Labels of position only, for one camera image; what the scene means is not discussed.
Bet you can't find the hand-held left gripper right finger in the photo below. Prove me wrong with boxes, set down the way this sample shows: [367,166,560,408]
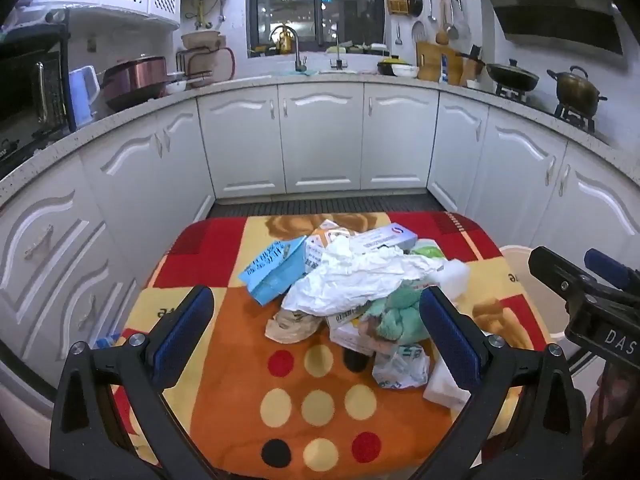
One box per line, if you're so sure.
[419,285,587,480]

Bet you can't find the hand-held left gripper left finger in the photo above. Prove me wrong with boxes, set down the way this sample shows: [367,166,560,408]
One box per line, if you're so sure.
[49,285,216,480]

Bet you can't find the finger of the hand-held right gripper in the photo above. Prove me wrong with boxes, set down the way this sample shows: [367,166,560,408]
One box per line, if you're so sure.
[528,246,621,302]
[584,248,640,294]

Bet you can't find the cream plastic bin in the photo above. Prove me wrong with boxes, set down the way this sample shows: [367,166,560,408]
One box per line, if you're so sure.
[500,245,596,373]

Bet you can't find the white napkin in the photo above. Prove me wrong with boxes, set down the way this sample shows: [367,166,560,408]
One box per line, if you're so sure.
[424,355,472,408]

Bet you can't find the clear printed wrapper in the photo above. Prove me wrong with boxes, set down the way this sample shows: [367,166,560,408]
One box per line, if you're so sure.
[372,342,431,391]

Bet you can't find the green white plastic bag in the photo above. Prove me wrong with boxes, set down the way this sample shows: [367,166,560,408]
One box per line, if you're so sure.
[410,240,447,262]

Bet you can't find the white barcode box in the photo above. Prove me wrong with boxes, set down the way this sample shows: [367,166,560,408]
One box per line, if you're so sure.
[326,310,387,357]

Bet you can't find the beige paper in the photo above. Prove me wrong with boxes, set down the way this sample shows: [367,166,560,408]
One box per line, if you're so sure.
[265,308,322,345]

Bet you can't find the blue snack wrapper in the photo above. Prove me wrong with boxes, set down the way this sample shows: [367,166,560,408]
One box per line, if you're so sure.
[239,236,308,306]

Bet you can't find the white paper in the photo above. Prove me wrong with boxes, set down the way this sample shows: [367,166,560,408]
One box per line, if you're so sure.
[282,235,446,317]

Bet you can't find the white blue long box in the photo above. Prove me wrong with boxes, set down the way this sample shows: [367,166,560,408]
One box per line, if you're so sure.
[350,222,418,254]

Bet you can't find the white printed small box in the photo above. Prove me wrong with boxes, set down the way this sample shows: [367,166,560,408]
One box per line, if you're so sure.
[305,234,333,273]

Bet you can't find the white orange box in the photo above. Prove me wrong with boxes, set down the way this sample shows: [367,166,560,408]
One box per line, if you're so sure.
[315,219,353,243]

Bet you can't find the person's right hand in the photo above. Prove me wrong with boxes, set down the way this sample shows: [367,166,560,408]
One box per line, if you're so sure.
[587,361,640,461]

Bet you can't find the printed red yellow blanket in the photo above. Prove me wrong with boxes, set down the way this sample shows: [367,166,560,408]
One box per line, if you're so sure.
[112,212,566,480]

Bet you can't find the black gas stove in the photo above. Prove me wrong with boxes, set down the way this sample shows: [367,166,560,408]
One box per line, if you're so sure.
[495,87,599,134]

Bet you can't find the brass lidded pot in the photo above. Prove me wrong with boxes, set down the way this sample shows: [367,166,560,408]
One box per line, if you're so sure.
[547,65,609,116]

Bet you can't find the black lidded wok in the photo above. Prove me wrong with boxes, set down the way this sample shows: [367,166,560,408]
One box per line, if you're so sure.
[486,58,541,92]

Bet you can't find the knife block with knives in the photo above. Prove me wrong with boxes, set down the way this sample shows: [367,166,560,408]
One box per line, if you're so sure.
[460,45,487,89]

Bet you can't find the wooden cutting board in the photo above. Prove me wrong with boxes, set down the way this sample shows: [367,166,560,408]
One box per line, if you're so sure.
[416,40,464,85]

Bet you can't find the white base cabinets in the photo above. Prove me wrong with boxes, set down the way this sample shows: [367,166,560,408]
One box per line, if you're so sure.
[0,80,640,403]

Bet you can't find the yellow lidded casserole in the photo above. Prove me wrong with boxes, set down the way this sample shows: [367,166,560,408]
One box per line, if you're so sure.
[377,56,420,79]

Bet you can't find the red rice cooker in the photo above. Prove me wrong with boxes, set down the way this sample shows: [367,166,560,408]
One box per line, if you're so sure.
[100,56,169,112]

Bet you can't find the wooden spatula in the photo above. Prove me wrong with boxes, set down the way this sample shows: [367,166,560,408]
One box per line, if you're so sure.
[436,0,450,45]

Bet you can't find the black range hood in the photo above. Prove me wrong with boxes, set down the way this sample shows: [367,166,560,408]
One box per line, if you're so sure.
[465,0,626,57]

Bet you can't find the black microwave oven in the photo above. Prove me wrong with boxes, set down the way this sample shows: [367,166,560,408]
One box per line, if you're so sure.
[0,10,77,171]

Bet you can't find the beige basin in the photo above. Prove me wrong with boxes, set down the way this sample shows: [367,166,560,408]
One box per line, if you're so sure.
[181,30,224,52]

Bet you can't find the tall steel faucet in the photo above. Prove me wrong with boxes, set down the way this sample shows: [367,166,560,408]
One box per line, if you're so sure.
[270,25,309,74]

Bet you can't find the small steel faucet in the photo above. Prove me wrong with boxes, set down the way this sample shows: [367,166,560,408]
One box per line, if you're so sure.
[330,32,349,71]

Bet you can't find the yellow gas valve pipes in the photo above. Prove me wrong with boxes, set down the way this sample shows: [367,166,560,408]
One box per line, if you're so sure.
[192,0,212,31]

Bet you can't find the dark kitchen window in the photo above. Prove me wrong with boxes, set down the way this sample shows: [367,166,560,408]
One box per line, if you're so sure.
[247,0,386,54]

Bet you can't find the wire dish rack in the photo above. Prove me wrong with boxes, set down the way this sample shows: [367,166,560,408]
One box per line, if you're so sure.
[175,46,236,89]

